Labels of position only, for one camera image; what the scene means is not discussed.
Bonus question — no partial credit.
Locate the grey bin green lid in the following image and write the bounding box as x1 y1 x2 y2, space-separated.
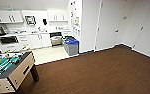
62 36 77 43

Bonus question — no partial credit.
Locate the green foosball table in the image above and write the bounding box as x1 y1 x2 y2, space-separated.
0 50 41 94

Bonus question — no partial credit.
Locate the white sink base cabinet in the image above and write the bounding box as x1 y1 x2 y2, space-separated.
28 32 53 50

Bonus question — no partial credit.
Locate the white wall cabinet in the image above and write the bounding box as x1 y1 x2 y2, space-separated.
0 9 25 24
46 9 69 23

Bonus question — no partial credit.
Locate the steel paper towel dispenser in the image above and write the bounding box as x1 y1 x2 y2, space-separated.
24 15 37 27

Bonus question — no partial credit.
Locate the grey bin blue lid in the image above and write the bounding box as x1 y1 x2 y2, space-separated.
64 39 80 57

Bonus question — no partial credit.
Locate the black built-in microwave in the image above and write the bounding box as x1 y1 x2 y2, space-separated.
0 35 19 45

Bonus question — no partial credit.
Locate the white drawer unit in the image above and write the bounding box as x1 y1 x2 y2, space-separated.
17 34 31 51

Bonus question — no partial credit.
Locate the black coffee maker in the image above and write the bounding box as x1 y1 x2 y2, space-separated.
0 24 9 36

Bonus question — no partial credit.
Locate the metal door handle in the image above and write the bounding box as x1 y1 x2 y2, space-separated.
114 29 120 34

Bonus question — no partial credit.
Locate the wide white drawer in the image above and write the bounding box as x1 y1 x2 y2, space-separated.
0 43 21 53

